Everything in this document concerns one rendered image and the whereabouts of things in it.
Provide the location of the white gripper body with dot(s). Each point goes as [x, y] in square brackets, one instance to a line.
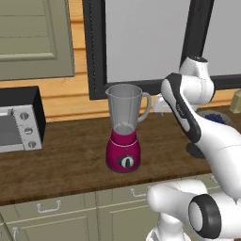
[159, 104]

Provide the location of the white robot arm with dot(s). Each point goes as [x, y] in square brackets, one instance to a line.
[219, 147]

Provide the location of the magenta blender with clear jug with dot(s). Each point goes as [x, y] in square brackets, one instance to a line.
[123, 147]

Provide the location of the grey bowl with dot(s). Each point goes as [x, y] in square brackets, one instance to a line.
[204, 113]

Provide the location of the blue berries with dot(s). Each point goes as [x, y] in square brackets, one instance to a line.
[216, 118]

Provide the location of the black framed window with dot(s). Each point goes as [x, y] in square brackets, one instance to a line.
[144, 40]

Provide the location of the olive green box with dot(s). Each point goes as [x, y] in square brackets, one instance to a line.
[236, 102]

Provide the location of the olive drawer front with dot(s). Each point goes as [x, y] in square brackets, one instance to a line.
[116, 196]
[72, 204]
[213, 185]

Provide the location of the black and silver toaster oven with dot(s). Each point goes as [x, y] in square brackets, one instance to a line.
[19, 128]

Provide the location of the olive wall cupboard door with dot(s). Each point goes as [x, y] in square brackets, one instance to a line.
[31, 37]

